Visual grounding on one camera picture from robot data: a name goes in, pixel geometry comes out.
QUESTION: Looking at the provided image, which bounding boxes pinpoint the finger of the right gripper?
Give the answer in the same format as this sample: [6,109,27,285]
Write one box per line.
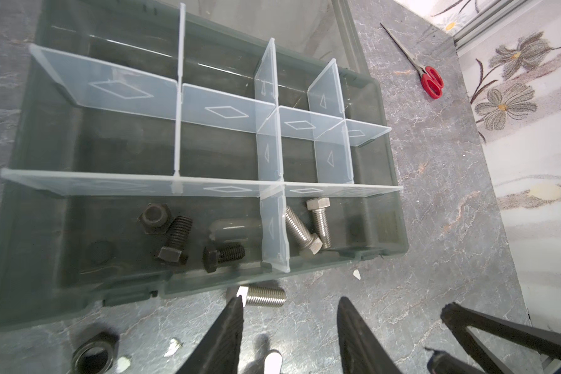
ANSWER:
[440,303,561,373]
[427,350,484,374]

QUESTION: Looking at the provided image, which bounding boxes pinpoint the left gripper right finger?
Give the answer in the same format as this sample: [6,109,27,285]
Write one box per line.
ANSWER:
[337,297,400,373]

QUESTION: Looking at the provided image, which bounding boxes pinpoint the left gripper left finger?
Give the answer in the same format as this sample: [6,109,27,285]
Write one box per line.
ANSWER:
[177,296,244,374]

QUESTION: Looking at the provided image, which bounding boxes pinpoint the black hex bolt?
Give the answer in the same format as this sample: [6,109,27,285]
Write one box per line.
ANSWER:
[155,216,193,266]
[137,204,172,235]
[203,244,246,273]

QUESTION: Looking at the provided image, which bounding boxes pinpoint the black hex nut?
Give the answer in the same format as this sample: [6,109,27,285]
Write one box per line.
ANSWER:
[71,331,119,374]

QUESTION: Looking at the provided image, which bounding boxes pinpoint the grey plastic organizer box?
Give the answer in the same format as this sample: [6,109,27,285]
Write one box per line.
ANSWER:
[0,1,408,330]

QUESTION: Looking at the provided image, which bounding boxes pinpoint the red handled scissors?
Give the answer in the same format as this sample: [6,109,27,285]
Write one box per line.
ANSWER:
[380,23,444,100]

